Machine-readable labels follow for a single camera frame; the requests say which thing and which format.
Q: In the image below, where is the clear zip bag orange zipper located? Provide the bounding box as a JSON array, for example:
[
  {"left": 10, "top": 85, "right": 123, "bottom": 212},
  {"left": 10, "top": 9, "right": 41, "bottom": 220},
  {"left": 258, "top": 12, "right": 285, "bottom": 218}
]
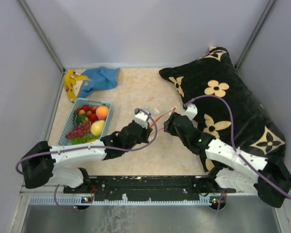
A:
[{"left": 147, "top": 106, "right": 177, "bottom": 132}]

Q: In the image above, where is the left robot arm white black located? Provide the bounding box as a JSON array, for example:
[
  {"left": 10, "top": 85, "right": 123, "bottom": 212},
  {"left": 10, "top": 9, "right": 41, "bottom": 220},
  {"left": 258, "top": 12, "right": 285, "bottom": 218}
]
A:
[{"left": 21, "top": 121, "right": 152, "bottom": 193}]

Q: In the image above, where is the green grape bunch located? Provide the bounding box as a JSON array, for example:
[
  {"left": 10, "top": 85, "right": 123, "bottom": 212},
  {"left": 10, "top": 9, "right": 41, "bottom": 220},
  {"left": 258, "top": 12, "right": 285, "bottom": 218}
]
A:
[{"left": 71, "top": 133, "right": 98, "bottom": 145}]

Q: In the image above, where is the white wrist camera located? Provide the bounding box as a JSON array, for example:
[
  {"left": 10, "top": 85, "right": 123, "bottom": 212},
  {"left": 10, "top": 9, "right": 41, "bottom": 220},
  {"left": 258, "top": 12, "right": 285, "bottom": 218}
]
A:
[
  {"left": 181, "top": 103, "right": 198, "bottom": 120},
  {"left": 133, "top": 111, "right": 151, "bottom": 129}
]

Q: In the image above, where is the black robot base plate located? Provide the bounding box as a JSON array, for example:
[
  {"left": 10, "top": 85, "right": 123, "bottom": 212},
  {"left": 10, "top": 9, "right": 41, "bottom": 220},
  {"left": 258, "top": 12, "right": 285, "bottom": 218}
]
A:
[{"left": 64, "top": 176, "right": 223, "bottom": 201}]

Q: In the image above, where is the yellow pikachu plush toy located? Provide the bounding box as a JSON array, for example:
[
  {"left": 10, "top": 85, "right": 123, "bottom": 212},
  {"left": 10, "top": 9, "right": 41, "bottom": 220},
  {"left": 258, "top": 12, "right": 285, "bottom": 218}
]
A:
[{"left": 64, "top": 69, "right": 90, "bottom": 102}]

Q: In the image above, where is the red strawberry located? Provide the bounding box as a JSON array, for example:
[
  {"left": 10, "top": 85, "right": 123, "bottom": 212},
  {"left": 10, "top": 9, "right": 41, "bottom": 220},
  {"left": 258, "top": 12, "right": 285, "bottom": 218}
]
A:
[{"left": 81, "top": 104, "right": 90, "bottom": 112}]

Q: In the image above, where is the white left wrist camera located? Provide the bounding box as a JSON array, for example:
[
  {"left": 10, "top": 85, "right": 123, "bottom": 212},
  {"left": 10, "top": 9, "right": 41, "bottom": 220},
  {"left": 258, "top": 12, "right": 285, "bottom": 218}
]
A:
[{"left": 133, "top": 111, "right": 151, "bottom": 129}]

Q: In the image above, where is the blue cloth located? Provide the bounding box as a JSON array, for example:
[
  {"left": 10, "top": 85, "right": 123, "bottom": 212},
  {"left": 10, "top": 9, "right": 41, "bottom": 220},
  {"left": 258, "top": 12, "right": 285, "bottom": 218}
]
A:
[{"left": 78, "top": 67, "right": 120, "bottom": 98}]

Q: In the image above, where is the yellow pear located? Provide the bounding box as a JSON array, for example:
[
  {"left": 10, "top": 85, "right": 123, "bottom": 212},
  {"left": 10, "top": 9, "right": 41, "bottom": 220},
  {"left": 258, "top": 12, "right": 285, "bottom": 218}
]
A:
[{"left": 90, "top": 120, "right": 105, "bottom": 136}]

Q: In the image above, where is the grey slotted cable duct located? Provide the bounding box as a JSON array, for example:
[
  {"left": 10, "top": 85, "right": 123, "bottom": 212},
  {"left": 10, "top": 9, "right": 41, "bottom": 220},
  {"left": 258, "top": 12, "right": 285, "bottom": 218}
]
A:
[{"left": 29, "top": 195, "right": 227, "bottom": 206}]

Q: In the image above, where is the orange peach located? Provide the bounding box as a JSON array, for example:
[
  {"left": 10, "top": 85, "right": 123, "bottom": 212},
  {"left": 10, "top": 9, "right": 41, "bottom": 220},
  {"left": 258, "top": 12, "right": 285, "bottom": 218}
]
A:
[{"left": 96, "top": 105, "right": 109, "bottom": 120}]

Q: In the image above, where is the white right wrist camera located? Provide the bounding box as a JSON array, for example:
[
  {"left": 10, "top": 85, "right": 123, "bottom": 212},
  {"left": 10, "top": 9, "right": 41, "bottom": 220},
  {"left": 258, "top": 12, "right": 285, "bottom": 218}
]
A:
[{"left": 181, "top": 103, "right": 198, "bottom": 120}]

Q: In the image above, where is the purple grape bunch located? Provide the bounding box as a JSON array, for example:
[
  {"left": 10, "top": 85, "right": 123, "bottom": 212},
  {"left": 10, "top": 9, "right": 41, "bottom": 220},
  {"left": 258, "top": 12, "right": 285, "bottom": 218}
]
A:
[{"left": 65, "top": 121, "right": 91, "bottom": 139}]

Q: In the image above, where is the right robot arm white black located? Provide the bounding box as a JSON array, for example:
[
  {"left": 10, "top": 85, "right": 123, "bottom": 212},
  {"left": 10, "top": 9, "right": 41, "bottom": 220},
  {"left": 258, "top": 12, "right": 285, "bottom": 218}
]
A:
[{"left": 163, "top": 113, "right": 291, "bottom": 208}]

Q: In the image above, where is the light blue plastic basket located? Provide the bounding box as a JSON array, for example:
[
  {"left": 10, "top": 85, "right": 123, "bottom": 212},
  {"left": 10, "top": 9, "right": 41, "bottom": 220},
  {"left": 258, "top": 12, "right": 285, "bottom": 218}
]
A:
[{"left": 57, "top": 98, "right": 113, "bottom": 146}]

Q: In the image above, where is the black floral pillow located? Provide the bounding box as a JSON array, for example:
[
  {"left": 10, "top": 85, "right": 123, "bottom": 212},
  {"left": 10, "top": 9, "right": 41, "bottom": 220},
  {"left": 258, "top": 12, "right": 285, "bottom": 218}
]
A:
[{"left": 159, "top": 47, "right": 286, "bottom": 159}]

